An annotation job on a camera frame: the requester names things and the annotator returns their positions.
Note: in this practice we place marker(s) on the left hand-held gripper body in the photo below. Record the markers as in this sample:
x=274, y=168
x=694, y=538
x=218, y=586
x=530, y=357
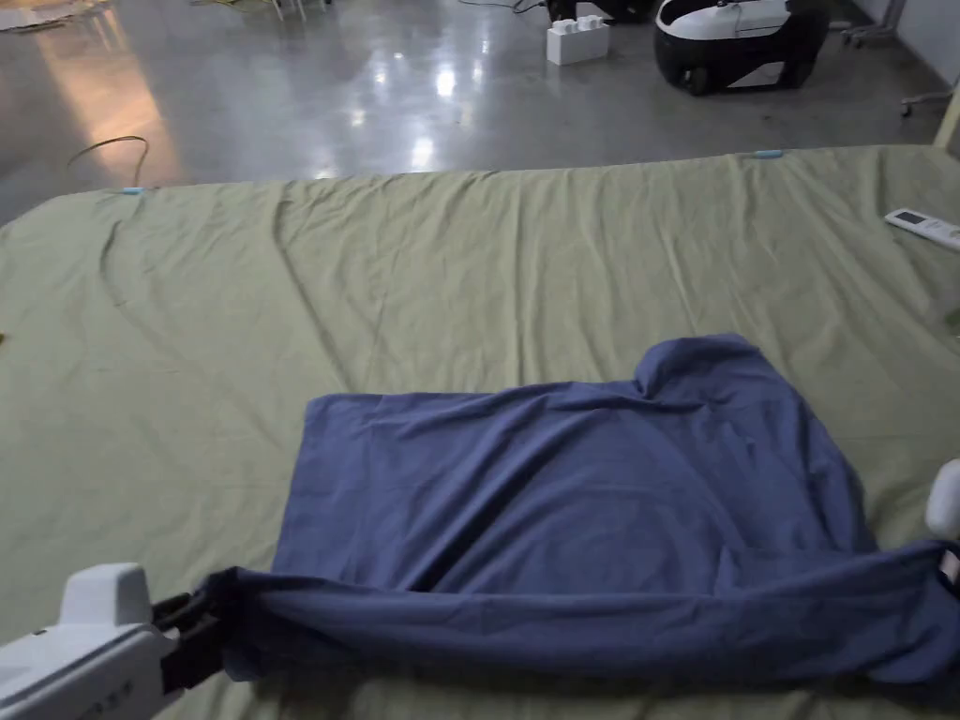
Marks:
x=82, y=649

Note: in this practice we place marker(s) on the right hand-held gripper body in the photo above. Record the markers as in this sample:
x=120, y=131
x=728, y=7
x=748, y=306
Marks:
x=945, y=506

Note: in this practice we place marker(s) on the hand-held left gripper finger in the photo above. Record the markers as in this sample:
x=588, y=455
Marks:
x=204, y=609

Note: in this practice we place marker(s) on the dark blue shirt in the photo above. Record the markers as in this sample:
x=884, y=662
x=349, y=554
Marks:
x=585, y=517

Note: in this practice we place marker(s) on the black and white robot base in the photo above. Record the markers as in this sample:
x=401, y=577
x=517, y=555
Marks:
x=739, y=41

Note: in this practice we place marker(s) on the white remote control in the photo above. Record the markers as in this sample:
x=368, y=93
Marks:
x=924, y=226

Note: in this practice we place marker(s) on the bed with pale green sheet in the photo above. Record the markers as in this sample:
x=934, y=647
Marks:
x=375, y=285

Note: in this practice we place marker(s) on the white block-shaped box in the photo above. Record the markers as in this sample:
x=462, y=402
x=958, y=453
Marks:
x=577, y=41

